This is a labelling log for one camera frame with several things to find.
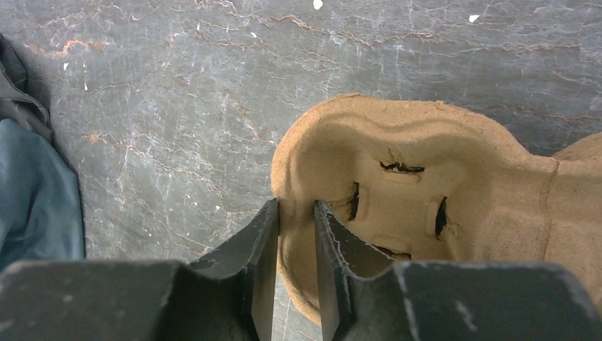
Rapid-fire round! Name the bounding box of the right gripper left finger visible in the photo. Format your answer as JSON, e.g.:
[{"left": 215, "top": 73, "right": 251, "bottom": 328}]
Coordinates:
[{"left": 1, "top": 200, "right": 278, "bottom": 340}]

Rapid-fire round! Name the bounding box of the blue cloth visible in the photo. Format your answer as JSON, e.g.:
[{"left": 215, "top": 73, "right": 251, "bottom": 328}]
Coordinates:
[{"left": 1, "top": 119, "right": 85, "bottom": 269}]

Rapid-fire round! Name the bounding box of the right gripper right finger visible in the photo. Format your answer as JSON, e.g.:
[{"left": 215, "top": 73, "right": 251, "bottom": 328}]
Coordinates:
[{"left": 314, "top": 200, "right": 601, "bottom": 340}]

